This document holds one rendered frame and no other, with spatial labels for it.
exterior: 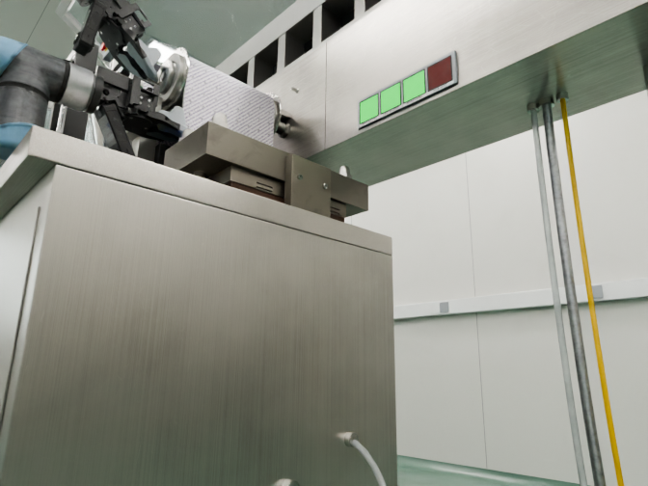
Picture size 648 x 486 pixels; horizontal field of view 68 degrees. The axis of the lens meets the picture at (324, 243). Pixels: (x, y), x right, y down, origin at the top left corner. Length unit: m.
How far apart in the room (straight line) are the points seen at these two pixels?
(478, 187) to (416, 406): 1.66
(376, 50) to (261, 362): 0.74
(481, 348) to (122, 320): 3.02
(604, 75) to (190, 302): 0.80
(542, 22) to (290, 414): 0.75
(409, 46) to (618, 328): 2.39
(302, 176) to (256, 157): 0.09
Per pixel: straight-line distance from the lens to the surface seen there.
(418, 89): 1.02
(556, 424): 3.30
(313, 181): 0.93
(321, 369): 0.82
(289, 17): 1.53
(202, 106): 1.11
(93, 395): 0.64
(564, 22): 0.93
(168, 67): 1.16
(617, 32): 0.93
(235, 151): 0.86
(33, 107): 0.93
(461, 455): 3.62
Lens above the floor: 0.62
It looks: 15 degrees up
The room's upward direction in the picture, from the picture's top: 1 degrees clockwise
